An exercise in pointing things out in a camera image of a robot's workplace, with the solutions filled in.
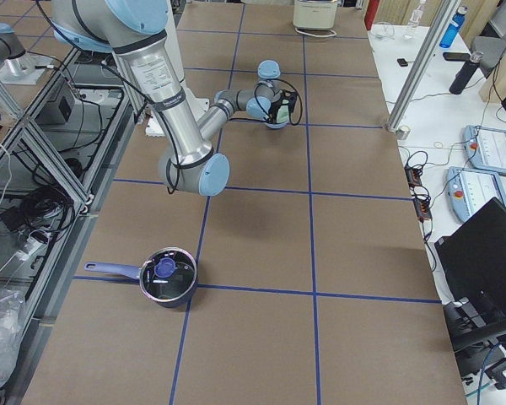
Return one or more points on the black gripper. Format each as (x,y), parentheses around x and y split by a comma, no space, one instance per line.
(277,122)

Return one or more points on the green bowl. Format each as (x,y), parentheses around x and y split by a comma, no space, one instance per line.
(282,114)

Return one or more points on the blue bowl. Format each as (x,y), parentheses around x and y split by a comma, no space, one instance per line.
(276,126)

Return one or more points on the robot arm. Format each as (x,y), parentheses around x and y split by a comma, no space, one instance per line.
(140,35)

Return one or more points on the white chrome toaster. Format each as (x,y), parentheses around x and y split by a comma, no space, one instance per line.
(314,14)

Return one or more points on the small black box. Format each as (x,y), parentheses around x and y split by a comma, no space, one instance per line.
(402,62)

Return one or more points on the clear plastic bottle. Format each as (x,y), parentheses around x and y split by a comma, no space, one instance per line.
(414,20)

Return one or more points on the black water bottle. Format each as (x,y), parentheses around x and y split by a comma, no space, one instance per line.
(468,69)

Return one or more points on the blue water bottle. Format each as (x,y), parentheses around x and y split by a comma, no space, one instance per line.
(453,27)

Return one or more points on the near blue teach pendant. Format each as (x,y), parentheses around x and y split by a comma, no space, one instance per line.
(470,189)

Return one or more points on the blue teach pendant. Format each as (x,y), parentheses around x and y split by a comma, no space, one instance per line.
(470,189)
(486,148)

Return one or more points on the dark blue saucepan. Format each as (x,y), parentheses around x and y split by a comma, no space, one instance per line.
(169,277)

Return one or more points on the far blue teach pendant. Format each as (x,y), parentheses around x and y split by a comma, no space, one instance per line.
(486,148)

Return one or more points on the black laptop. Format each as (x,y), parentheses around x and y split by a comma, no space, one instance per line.
(474,256)

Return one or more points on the aluminium frame post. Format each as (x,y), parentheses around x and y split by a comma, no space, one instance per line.
(447,9)

